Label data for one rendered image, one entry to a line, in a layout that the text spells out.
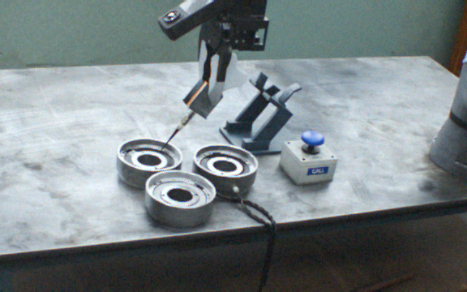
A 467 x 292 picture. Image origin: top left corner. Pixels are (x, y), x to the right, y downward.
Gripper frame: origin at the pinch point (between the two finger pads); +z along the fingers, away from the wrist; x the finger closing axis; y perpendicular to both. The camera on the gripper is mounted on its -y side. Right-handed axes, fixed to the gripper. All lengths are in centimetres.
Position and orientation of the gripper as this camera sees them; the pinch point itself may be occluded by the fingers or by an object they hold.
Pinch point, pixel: (207, 92)
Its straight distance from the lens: 136.5
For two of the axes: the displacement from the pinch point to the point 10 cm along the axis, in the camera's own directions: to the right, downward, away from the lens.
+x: -3.9, -4.8, 7.8
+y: 9.1, -0.8, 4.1
